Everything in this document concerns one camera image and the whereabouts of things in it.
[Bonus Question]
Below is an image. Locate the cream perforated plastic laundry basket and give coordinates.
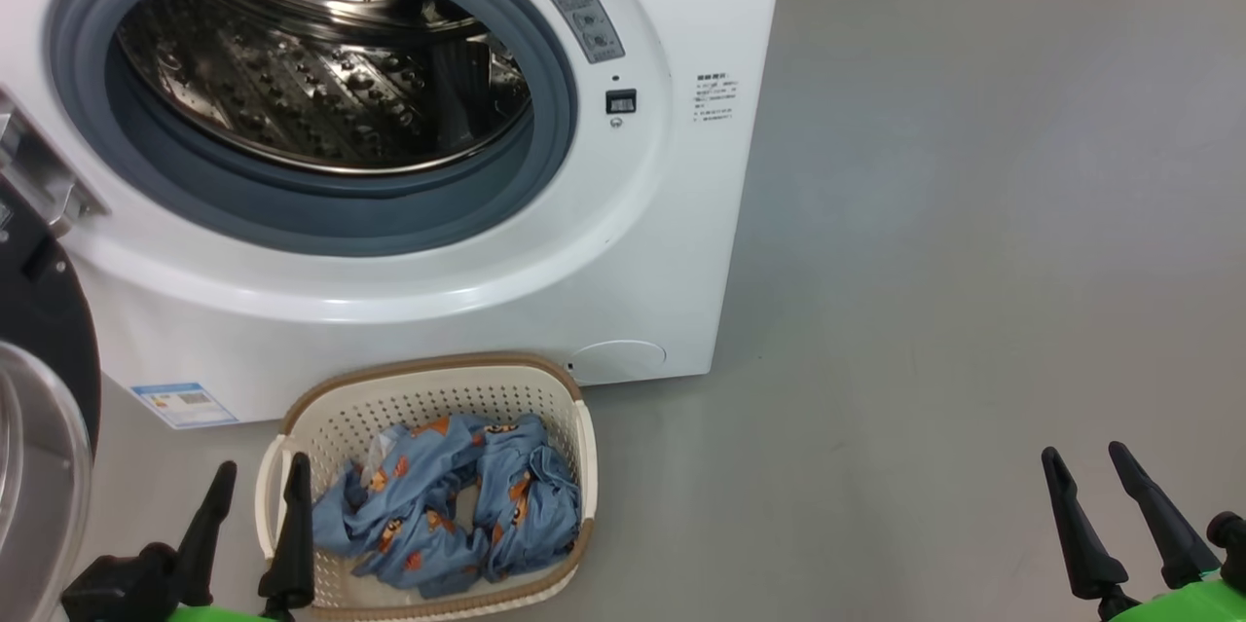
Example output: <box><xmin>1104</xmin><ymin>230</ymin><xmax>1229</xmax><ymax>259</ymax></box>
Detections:
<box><xmin>255</xmin><ymin>352</ymin><xmax>599</xmax><ymax>622</ymax></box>

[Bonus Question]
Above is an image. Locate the silver door hinge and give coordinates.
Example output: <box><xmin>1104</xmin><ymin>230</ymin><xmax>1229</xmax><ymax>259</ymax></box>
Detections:
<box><xmin>0</xmin><ymin>106</ymin><xmax>108</xmax><ymax>234</ymax></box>

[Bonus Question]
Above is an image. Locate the small printed text label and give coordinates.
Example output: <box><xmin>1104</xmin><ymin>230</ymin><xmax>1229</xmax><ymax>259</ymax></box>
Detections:
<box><xmin>693</xmin><ymin>72</ymin><xmax>741</xmax><ymax>124</ymax></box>

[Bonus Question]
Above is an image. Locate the blue garment with orange print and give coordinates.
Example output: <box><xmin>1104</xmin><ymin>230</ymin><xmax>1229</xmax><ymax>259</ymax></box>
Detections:
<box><xmin>311</xmin><ymin>416</ymin><xmax>488</xmax><ymax>601</ymax></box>
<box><xmin>474</xmin><ymin>413</ymin><xmax>583</xmax><ymax>579</ymax></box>

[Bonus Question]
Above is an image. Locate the grey warning sticker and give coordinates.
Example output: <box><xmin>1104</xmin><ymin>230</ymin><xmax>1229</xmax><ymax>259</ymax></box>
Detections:
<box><xmin>534</xmin><ymin>0</ymin><xmax>626</xmax><ymax>64</ymax></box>

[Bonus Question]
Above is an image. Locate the blue energy label sticker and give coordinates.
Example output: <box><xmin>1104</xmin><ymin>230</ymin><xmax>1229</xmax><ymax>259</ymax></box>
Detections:
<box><xmin>130</xmin><ymin>382</ymin><xmax>238</xmax><ymax>430</ymax></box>

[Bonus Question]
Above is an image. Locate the white front-load washing machine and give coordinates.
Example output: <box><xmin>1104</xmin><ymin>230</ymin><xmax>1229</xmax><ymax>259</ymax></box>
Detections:
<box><xmin>0</xmin><ymin>0</ymin><xmax>789</xmax><ymax>430</ymax></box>

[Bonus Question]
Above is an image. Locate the black round glass washer door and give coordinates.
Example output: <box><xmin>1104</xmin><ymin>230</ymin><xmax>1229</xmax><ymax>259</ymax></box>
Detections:
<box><xmin>0</xmin><ymin>87</ymin><xmax>103</xmax><ymax>622</ymax></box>

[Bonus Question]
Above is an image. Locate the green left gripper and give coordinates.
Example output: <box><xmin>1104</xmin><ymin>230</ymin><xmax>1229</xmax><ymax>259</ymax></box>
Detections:
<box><xmin>146</xmin><ymin>453</ymin><xmax>315</xmax><ymax>622</ymax></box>

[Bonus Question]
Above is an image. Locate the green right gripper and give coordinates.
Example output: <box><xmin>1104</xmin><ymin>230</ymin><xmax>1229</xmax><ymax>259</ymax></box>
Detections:
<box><xmin>1041</xmin><ymin>441</ymin><xmax>1246</xmax><ymax>622</ymax></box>

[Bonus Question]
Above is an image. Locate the round white filter cover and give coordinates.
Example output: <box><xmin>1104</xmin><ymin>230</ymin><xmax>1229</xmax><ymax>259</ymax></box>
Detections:
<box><xmin>569</xmin><ymin>340</ymin><xmax>668</xmax><ymax>385</ymax></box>

